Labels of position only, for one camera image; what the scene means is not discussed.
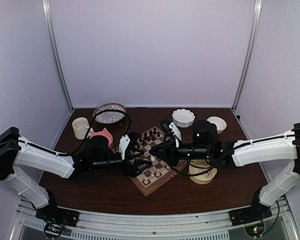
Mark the cream cat ear bowl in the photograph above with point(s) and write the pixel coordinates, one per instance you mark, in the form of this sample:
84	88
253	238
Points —
198	167

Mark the white pawn chess piece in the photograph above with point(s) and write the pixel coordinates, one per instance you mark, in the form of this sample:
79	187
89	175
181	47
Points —
158	172
152	158

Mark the wooden chess board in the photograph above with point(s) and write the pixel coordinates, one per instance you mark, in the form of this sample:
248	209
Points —
136	147

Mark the aluminium frame post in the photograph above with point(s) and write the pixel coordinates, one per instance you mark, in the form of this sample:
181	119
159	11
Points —
253	35
56	57

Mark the white scalloped bowl black rim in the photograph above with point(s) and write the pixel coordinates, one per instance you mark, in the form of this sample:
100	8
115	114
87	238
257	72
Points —
183	118

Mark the pink cat ear bowl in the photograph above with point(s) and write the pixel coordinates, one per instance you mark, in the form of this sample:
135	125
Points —
104	133

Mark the plain white round bowl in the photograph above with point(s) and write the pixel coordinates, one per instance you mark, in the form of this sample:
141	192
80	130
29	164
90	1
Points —
220	123

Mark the aluminium front rail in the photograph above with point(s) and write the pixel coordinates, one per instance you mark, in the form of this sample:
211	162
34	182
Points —
213	225

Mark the patterned ceramic plate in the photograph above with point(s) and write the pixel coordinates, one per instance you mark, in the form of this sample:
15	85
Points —
110	117

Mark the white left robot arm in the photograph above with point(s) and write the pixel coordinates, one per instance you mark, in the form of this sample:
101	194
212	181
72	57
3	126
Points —
15	150

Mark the white ribbed mug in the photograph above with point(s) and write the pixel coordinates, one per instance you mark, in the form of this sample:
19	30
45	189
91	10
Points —
81	128

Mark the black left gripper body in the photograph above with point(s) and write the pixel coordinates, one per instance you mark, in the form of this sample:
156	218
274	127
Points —
104	165

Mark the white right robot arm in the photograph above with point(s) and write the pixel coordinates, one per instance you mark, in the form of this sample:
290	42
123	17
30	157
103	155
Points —
234	154

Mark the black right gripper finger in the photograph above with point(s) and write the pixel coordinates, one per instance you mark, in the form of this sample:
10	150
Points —
164	146
161	156

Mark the aluminium frame post right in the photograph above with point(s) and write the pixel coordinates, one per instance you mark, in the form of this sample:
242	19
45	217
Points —
253	35

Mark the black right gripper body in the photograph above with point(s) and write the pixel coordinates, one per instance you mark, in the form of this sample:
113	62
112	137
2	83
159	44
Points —
198	153

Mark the clear drinking glass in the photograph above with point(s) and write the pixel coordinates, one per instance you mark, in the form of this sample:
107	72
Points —
103	105

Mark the aluminium frame post left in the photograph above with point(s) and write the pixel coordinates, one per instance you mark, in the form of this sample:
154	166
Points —
56	57

